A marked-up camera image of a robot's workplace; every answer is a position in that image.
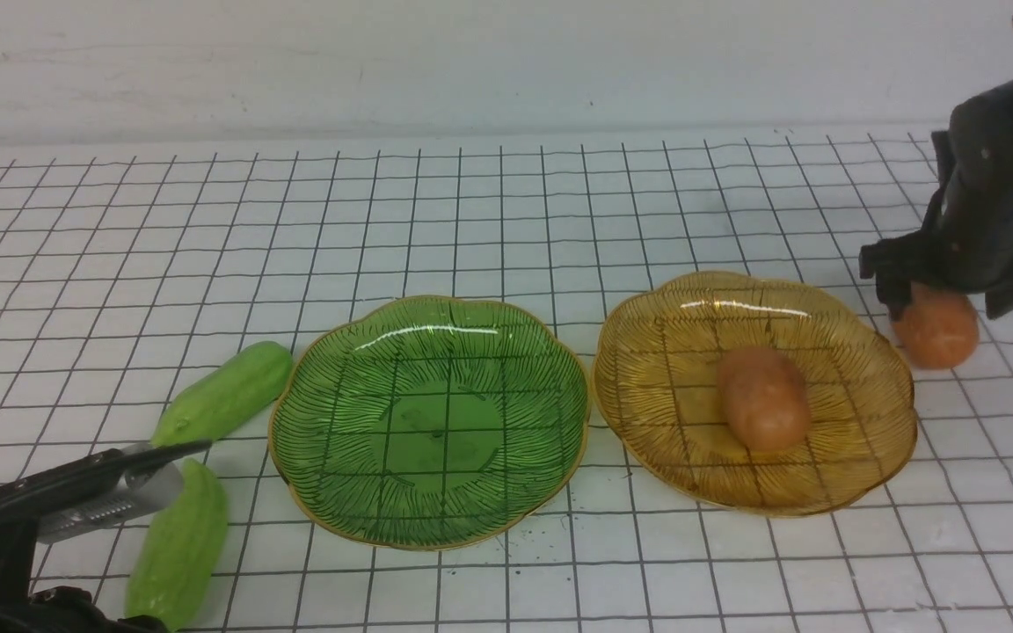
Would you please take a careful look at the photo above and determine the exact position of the amber glass plate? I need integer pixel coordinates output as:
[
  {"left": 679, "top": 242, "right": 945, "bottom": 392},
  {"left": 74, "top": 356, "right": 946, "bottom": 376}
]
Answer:
[{"left": 594, "top": 270, "right": 918, "bottom": 516}]

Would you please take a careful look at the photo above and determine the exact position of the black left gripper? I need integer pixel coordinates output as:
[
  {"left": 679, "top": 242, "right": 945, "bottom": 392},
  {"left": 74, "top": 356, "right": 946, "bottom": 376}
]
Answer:
[{"left": 0, "top": 440, "right": 212, "bottom": 632}]

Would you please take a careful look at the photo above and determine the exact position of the green cucumber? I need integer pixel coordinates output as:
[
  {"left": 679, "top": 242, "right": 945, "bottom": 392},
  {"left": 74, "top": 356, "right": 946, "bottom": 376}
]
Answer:
[
  {"left": 151, "top": 341, "right": 295, "bottom": 447},
  {"left": 124, "top": 458, "right": 230, "bottom": 632}
]

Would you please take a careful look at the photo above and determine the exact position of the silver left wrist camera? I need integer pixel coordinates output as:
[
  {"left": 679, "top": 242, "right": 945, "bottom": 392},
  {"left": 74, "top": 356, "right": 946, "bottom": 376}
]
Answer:
[{"left": 37, "top": 442, "right": 185, "bottom": 544}]

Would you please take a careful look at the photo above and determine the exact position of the green glass plate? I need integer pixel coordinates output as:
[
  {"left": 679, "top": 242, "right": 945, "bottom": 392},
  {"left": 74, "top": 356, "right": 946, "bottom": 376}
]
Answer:
[{"left": 268, "top": 295, "right": 592, "bottom": 550}]

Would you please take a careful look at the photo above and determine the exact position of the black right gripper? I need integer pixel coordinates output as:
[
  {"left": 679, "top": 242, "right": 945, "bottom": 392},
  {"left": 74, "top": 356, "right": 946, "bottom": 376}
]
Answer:
[{"left": 857, "top": 80, "right": 1013, "bottom": 319}]

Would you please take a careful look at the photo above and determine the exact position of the orange potato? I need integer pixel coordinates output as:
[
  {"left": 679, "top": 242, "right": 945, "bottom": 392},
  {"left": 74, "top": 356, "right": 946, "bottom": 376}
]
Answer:
[
  {"left": 892, "top": 283, "right": 980, "bottom": 370},
  {"left": 717, "top": 347, "right": 812, "bottom": 453}
]

